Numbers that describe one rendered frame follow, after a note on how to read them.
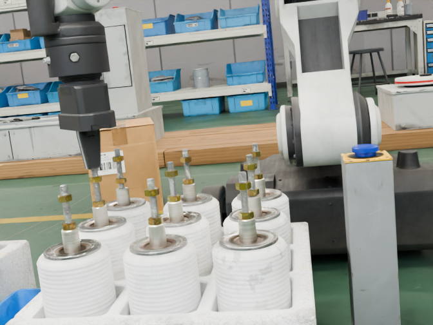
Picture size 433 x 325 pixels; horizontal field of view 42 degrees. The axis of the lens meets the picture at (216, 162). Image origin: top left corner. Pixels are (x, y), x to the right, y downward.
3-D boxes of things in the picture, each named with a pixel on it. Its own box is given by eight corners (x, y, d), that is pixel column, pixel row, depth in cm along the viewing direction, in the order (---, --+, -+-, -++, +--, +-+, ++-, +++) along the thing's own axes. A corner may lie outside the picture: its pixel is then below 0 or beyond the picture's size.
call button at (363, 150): (351, 157, 90) (350, 144, 90) (377, 155, 89) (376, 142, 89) (354, 162, 86) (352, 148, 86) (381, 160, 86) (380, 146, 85)
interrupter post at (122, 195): (134, 206, 99) (131, 187, 99) (124, 209, 97) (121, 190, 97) (124, 204, 101) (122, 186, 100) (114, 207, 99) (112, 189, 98)
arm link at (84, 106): (133, 124, 82) (122, 40, 80) (69, 135, 77) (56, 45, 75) (100, 122, 93) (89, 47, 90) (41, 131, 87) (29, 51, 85)
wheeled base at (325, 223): (243, 198, 190) (234, 98, 184) (404, 188, 182) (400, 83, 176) (217, 269, 128) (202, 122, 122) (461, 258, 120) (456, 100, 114)
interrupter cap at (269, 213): (286, 210, 86) (286, 206, 86) (272, 225, 79) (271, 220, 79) (239, 210, 89) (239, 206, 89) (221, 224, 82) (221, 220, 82)
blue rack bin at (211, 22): (184, 35, 588) (182, 15, 585) (220, 31, 581) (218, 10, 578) (173, 34, 540) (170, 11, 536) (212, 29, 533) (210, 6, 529)
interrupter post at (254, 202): (265, 215, 85) (263, 193, 84) (259, 219, 82) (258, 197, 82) (249, 215, 86) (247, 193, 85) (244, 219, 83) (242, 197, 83)
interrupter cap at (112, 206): (154, 203, 99) (154, 199, 99) (122, 214, 94) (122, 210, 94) (125, 200, 104) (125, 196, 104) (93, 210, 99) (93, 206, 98)
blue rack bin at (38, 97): (28, 103, 624) (25, 84, 621) (61, 100, 619) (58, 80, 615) (6, 107, 576) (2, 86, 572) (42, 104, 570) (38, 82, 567)
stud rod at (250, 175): (256, 204, 84) (252, 153, 83) (257, 205, 83) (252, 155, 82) (250, 204, 84) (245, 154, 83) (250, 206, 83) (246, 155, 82)
